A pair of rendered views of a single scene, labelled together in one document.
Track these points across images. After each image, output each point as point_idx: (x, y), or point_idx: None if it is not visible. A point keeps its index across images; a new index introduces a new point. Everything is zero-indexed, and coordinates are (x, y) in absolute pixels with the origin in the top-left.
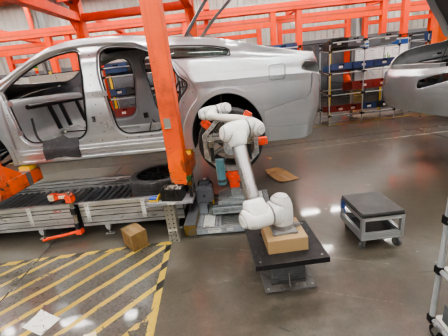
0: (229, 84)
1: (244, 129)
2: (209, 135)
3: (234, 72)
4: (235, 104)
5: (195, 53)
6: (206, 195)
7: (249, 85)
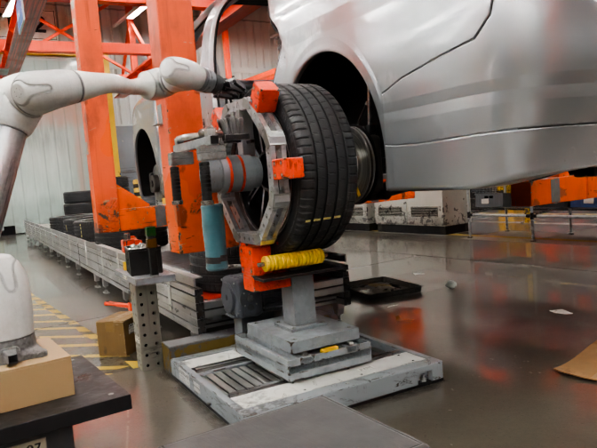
0: (323, 27)
1: (2, 91)
2: (175, 140)
3: None
4: None
5: None
6: (228, 296)
7: (353, 20)
